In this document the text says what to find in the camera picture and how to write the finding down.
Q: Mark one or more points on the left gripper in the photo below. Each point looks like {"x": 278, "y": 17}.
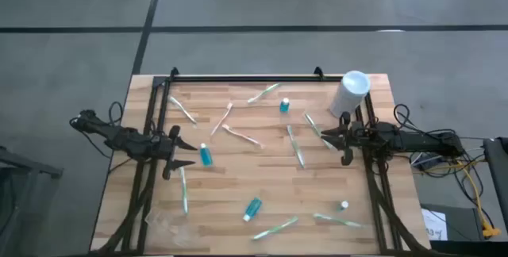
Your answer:
{"x": 162, "y": 148}

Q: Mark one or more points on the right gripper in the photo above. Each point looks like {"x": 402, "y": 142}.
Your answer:
{"x": 359, "y": 138}

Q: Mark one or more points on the blue mouthwash bottle white cap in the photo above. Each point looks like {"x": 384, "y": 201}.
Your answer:
{"x": 253, "y": 208}
{"x": 343, "y": 205}
{"x": 284, "y": 106}
{"x": 206, "y": 157}

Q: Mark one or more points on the green toothbrush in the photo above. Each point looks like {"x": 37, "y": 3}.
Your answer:
{"x": 275, "y": 228}
{"x": 313, "y": 125}
{"x": 296, "y": 146}
{"x": 338, "y": 220}
{"x": 183, "y": 190}
{"x": 183, "y": 110}
{"x": 264, "y": 93}

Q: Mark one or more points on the clear acrylic organizer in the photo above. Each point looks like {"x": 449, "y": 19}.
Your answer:
{"x": 170, "y": 227}

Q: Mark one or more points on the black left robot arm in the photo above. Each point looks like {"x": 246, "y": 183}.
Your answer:
{"x": 119, "y": 138}

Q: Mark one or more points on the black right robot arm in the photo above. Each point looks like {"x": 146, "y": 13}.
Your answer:
{"x": 416, "y": 140}

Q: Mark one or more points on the white wipes canister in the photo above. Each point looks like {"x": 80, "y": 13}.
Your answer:
{"x": 351, "y": 90}

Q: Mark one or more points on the wrapped orange toothbrush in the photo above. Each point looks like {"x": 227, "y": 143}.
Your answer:
{"x": 242, "y": 136}
{"x": 221, "y": 119}

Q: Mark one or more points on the white paper sign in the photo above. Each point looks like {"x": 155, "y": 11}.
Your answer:
{"x": 434, "y": 225}

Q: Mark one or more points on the dark grey case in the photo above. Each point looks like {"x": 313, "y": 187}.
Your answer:
{"x": 462, "y": 223}

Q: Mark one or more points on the grey metal cart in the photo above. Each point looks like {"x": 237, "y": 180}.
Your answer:
{"x": 24, "y": 177}

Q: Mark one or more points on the black equipment stand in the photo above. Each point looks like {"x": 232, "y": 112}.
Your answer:
{"x": 498, "y": 169}

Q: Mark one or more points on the black aluminium rig frame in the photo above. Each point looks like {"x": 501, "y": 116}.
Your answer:
{"x": 246, "y": 79}

